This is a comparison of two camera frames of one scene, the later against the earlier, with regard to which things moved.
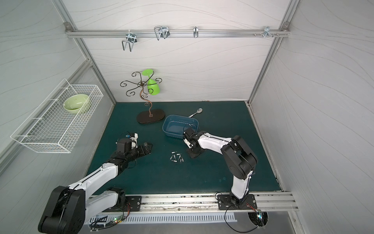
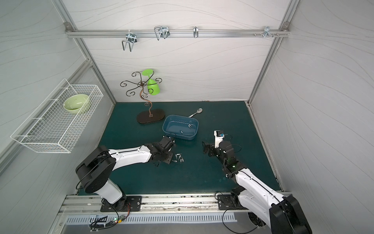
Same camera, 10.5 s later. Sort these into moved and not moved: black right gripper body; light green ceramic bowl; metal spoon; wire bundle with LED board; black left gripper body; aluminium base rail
Moved: black left gripper body; black right gripper body
Not moved: aluminium base rail; light green ceramic bowl; wire bundle with LED board; metal spoon
